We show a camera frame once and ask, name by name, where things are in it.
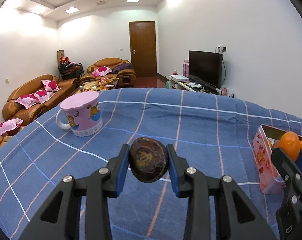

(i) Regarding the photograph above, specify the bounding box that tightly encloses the brown leather sofa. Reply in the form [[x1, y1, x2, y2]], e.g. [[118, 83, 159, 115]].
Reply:
[[0, 74, 79, 148]]

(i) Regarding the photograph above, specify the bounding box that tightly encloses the blue plaid tablecloth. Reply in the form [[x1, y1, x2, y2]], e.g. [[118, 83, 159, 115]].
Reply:
[[0, 88, 302, 239]]

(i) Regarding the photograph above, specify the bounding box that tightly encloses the black television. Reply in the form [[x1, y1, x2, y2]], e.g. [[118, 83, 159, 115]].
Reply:
[[188, 50, 223, 88]]

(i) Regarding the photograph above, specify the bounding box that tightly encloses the pink cartoon mug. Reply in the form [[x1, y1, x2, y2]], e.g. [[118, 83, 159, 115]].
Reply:
[[55, 91, 103, 137]]

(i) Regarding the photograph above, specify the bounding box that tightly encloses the brown leather armchair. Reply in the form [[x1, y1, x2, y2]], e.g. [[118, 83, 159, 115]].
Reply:
[[79, 57, 137, 87]]

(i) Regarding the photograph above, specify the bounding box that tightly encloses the dark cut yam back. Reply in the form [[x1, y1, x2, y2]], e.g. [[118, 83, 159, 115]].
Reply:
[[129, 137, 169, 183]]

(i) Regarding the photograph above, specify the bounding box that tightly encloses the white tv stand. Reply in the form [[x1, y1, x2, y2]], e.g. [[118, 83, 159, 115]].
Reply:
[[167, 75, 222, 95]]

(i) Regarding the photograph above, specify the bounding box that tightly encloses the black rack with items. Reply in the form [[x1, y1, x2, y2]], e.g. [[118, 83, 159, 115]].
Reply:
[[57, 49, 85, 80]]

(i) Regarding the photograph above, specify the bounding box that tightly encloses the tangerine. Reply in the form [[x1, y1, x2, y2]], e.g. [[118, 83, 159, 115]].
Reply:
[[277, 132, 301, 162]]

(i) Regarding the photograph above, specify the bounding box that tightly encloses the cluttered coffee table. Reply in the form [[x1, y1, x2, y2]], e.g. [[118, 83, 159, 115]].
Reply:
[[74, 77, 119, 94]]

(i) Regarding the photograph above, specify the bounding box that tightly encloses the brown wooden door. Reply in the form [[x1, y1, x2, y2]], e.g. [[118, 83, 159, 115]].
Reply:
[[129, 21, 157, 77]]

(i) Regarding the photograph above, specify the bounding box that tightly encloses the pink tin box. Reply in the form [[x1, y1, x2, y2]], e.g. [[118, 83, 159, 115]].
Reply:
[[252, 125, 302, 194]]

